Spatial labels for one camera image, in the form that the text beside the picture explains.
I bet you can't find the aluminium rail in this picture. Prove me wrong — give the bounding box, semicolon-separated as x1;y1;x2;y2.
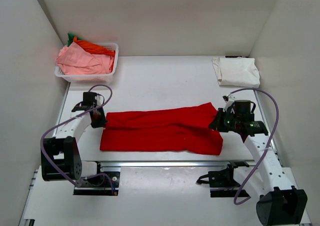
100;160;255;168

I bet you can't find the folded white t shirt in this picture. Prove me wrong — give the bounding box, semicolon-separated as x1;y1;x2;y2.
212;57;260;88

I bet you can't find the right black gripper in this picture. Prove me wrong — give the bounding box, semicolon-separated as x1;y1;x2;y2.
208;108;240;133

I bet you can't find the red t shirt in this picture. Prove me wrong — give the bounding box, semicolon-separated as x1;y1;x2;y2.
99;102;223;156

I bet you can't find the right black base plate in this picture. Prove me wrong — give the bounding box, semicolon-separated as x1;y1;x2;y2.
195;161;249;198

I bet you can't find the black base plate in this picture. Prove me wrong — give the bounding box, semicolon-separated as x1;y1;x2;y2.
73;166;121;197
195;161;249;198

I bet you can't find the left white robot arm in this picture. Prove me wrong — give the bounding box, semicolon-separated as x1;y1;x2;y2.
42;91;107;182

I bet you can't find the orange t shirt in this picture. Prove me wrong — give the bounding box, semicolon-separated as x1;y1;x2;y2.
73;36;116;74

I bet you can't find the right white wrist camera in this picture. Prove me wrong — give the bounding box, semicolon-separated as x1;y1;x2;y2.
223;93;236;112

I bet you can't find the pink t shirt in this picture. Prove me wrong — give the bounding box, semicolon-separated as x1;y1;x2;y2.
56;42;115;75

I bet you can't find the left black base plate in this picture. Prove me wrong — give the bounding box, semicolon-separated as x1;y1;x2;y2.
73;166;121;197

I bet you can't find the white plastic basket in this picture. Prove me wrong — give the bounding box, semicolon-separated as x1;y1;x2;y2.
54;42;119;83

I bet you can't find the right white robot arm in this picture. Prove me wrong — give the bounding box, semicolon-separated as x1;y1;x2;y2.
209;96;308;226

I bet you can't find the green cloth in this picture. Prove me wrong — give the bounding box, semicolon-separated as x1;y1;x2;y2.
67;32;76;44

